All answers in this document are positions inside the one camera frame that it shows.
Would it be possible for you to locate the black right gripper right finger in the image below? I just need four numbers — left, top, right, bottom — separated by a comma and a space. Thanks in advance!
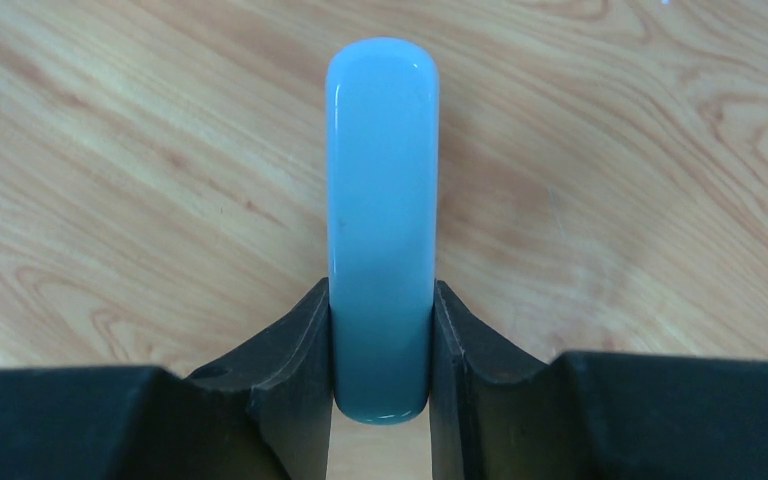
430, 282, 768, 479

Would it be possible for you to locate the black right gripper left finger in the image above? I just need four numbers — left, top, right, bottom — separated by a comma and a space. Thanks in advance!
0, 280, 333, 479

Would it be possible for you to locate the blue black stapler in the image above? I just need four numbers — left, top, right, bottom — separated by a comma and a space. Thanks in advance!
325, 37, 440, 425

